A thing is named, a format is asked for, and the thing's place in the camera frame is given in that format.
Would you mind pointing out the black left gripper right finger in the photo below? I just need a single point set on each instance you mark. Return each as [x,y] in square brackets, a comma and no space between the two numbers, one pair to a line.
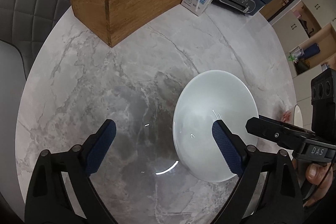
[231,146]

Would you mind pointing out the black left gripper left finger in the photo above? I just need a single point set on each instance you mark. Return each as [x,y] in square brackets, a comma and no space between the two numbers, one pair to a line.
[97,145]

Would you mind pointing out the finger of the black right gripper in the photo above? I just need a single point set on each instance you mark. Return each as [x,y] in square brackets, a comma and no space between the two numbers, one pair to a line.
[283,134]

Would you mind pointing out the grey white bowl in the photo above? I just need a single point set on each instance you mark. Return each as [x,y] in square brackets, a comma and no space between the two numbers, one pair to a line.
[208,98]

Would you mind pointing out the red patterned white bowl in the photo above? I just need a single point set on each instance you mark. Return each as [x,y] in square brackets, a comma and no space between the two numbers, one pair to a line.
[293,116]

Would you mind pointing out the right hand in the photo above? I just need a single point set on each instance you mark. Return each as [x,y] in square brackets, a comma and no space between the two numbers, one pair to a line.
[321,176]

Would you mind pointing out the beige wall cabinet unit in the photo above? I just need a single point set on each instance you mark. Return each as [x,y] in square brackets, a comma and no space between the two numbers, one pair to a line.
[306,30]

